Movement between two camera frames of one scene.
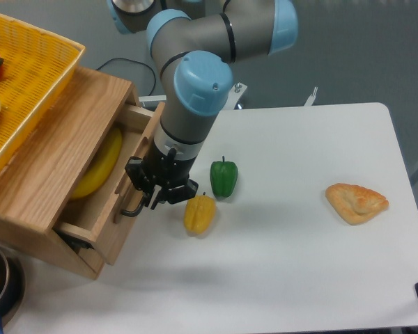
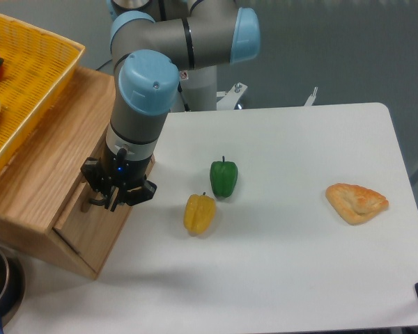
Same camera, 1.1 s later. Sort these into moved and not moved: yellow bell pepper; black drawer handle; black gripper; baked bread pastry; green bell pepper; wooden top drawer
Moved: black drawer handle; black gripper; wooden top drawer
Not moved: baked bread pastry; green bell pepper; yellow bell pepper
